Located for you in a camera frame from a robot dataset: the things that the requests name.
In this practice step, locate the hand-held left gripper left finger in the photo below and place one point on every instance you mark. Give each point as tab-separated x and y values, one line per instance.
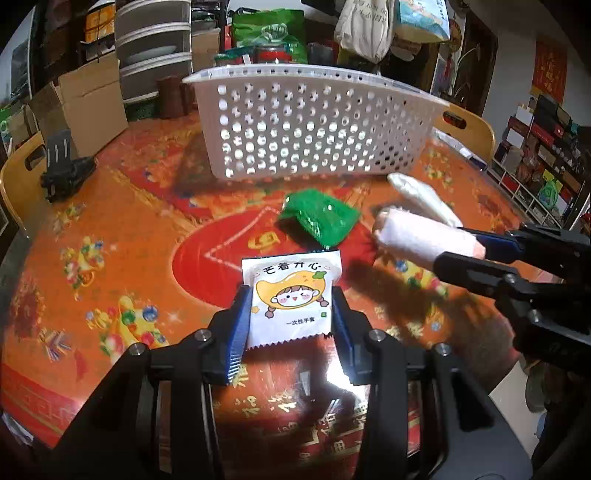
234	334

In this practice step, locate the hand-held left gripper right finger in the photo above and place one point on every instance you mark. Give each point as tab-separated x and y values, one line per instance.
345	334

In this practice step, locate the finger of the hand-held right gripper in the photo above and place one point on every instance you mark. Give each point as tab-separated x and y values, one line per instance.
480	274
496	243

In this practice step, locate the white cartoon print packet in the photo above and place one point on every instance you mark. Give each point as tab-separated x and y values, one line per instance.
288	300

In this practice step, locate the white soft packet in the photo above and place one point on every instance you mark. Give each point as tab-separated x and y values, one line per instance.
415	235
425	196

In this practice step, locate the white flat soft packet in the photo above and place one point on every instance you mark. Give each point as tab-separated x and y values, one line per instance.
425	196

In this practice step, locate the shelf of assorted boxes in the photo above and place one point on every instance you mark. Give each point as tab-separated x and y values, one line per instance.
540	152

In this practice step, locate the wooden chair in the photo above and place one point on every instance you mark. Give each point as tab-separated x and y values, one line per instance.
471	131
16	180

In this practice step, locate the green plastic packet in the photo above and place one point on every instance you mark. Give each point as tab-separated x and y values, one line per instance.
321	217

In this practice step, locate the red printed tablecloth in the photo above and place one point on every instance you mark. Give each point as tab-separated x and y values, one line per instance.
115	258

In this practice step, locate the white perforated plastic basket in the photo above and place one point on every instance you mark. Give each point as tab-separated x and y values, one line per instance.
318	120

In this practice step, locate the black folding stand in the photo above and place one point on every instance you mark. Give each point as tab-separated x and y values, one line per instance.
64	173

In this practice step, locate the blue and yellow bag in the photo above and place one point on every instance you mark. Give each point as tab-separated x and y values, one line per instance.
422	21

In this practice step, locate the dark brown cylinder jar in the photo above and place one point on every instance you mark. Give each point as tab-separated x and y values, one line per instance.
173	97

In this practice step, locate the beige tote bag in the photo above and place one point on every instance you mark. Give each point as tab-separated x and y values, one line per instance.
364	27

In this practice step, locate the brown cardboard box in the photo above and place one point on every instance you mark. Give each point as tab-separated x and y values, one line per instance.
87	106

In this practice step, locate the grey plastic drawer unit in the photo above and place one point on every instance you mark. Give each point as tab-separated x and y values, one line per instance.
152	50

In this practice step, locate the green plastic bag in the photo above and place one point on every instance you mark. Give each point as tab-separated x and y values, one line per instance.
272	32

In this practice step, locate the red wall poster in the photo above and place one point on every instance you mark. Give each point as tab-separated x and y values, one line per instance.
549	69

